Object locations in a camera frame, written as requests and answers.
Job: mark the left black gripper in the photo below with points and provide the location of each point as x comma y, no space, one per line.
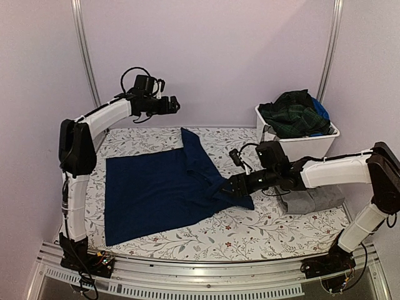
165,108

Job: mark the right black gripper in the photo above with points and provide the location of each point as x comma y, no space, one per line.
235,185

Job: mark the grey button shirt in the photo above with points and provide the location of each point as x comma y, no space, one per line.
311,200

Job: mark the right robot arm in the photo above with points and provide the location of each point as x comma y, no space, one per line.
377,166

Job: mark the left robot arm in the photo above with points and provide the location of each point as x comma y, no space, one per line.
78,158

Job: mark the white laundry basket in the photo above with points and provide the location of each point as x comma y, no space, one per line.
296,148

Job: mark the black white checkered garment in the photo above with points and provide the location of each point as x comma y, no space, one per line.
268,133

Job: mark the dark green plaid garment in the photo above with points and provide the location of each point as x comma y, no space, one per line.
294,115

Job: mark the light blue garment in basket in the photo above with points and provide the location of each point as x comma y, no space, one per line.
320,109

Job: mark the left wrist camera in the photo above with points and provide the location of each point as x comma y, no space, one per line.
159,86

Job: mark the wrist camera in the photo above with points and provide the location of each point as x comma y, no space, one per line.
159,86
239,162

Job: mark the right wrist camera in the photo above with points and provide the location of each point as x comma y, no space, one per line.
239,162

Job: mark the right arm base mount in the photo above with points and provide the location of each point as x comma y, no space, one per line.
336,260

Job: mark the left aluminium corner post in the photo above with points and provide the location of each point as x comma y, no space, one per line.
77,14

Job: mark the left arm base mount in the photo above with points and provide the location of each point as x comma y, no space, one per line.
77,258

